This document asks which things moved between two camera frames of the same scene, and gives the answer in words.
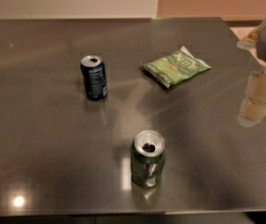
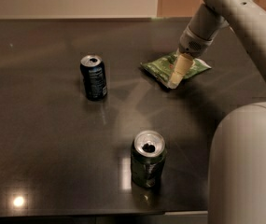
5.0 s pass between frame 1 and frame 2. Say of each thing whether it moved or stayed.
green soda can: stayed
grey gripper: moved
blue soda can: stayed
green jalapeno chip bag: stayed
